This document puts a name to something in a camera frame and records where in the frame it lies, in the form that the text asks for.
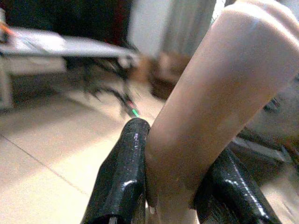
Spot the brown cardboard box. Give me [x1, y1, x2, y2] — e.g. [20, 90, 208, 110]
[133, 52, 187, 100]

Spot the black cable with green tip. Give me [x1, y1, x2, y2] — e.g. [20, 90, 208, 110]
[102, 86, 142, 119]

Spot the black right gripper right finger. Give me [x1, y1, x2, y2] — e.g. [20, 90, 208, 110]
[192, 146, 282, 224]

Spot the white table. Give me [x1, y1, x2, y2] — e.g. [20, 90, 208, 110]
[0, 25, 141, 110]

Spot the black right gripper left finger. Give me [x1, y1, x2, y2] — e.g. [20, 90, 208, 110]
[79, 118, 151, 224]

